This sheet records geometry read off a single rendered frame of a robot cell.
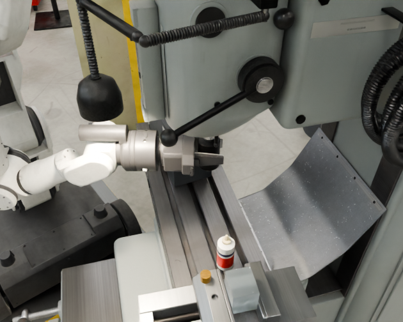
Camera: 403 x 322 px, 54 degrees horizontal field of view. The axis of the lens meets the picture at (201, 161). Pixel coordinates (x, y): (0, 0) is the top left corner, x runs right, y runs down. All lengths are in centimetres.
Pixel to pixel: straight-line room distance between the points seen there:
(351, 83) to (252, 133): 226
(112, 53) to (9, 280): 154
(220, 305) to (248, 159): 199
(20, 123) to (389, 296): 116
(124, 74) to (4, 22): 188
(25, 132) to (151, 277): 59
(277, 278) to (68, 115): 263
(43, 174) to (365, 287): 86
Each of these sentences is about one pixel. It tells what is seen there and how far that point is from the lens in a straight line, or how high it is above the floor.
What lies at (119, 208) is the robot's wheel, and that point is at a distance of 161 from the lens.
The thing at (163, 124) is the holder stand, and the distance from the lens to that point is 109.
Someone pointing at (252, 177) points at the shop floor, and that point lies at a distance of 260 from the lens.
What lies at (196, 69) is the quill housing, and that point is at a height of 148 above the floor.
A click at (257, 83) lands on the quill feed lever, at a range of 63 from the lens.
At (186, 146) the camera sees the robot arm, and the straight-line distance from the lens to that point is 82.
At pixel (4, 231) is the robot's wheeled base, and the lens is 172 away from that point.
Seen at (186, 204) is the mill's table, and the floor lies 95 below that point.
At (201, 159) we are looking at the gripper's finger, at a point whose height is 123.
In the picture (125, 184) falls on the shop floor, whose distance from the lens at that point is 258.
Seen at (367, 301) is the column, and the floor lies 76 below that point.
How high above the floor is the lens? 177
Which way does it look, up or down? 41 degrees down
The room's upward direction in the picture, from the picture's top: straight up
